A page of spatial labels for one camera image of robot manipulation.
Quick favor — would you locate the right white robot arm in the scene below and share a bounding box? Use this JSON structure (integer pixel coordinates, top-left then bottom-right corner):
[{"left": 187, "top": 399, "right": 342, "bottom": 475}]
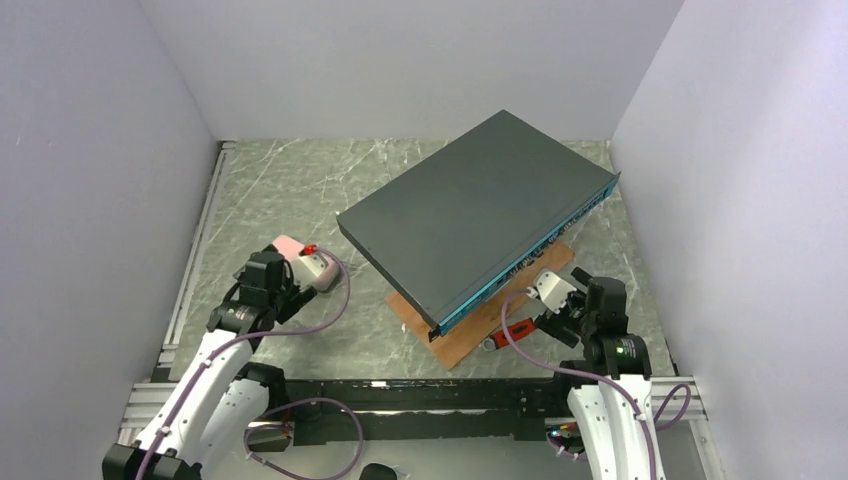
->
[{"left": 532, "top": 268, "right": 665, "bottom": 479}]

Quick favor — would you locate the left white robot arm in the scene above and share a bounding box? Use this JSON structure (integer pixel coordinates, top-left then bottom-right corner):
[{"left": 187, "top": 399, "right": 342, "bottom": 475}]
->
[{"left": 101, "top": 238, "right": 339, "bottom": 479}]

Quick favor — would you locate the wooden base board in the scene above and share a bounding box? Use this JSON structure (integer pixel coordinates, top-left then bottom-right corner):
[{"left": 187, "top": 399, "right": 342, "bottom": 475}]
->
[{"left": 386, "top": 240, "right": 574, "bottom": 370}]

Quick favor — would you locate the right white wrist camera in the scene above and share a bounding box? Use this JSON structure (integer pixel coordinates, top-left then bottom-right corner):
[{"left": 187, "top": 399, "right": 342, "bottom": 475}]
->
[{"left": 527, "top": 268, "right": 577, "bottom": 313}]

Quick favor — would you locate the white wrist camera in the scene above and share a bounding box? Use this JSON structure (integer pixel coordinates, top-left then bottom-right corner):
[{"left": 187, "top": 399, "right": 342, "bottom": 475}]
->
[
  {"left": 290, "top": 250, "right": 327, "bottom": 291},
  {"left": 527, "top": 268, "right": 577, "bottom": 313}
]

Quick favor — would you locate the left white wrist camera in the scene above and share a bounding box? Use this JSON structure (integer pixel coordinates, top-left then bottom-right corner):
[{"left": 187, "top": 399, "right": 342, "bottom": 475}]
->
[{"left": 290, "top": 250, "right": 327, "bottom": 291}]

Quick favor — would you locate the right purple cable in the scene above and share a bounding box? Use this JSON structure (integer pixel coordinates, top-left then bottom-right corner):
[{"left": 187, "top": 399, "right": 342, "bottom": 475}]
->
[{"left": 500, "top": 288, "right": 693, "bottom": 480}]

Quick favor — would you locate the purple cable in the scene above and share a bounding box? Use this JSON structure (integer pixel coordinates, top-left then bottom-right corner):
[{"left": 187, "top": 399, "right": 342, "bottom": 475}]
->
[
  {"left": 134, "top": 247, "right": 366, "bottom": 480},
  {"left": 500, "top": 288, "right": 693, "bottom": 480}
]

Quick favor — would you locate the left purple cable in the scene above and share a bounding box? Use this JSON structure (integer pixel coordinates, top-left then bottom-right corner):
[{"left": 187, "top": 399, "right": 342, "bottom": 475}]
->
[{"left": 134, "top": 247, "right": 366, "bottom": 480}]

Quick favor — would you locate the red handled adjustable wrench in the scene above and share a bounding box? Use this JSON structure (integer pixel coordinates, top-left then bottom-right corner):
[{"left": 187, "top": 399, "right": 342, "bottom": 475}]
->
[{"left": 480, "top": 318, "right": 536, "bottom": 352}]

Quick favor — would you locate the aluminium frame rail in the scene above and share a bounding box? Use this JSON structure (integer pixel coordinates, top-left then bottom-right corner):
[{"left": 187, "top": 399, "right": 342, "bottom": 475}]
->
[{"left": 117, "top": 140, "right": 236, "bottom": 445}]

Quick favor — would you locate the grey network switch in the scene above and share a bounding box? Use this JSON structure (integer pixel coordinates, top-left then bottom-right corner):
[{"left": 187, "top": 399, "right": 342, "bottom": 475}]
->
[{"left": 337, "top": 110, "right": 618, "bottom": 337}]

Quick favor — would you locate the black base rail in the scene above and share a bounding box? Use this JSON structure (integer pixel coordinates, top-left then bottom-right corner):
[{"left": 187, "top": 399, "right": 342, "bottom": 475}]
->
[{"left": 258, "top": 378, "right": 572, "bottom": 446}]

